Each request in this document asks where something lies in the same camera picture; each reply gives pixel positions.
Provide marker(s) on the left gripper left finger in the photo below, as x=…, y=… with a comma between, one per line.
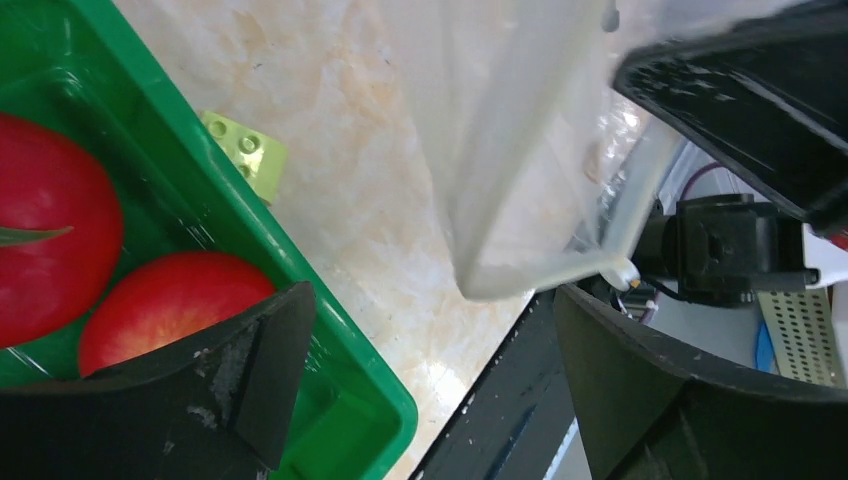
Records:
x=217, y=404

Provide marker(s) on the green plastic tray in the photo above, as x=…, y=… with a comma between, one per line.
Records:
x=78, y=68

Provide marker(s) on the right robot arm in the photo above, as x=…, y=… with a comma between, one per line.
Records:
x=721, y=250

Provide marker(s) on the clear dotted zip bag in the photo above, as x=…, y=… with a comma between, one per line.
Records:
x=541, y=173

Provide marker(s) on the light green lego brick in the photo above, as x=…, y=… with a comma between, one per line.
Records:
x=259, y=158

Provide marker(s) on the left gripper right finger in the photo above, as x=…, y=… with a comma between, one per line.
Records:
x=649, y=406

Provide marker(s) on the red apple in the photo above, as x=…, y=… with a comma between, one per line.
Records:
x=165, y=300

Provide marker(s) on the red tomato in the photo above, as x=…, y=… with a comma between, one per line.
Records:
x=51, y=184

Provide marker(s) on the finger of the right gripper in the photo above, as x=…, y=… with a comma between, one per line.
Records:
x=761, y=87

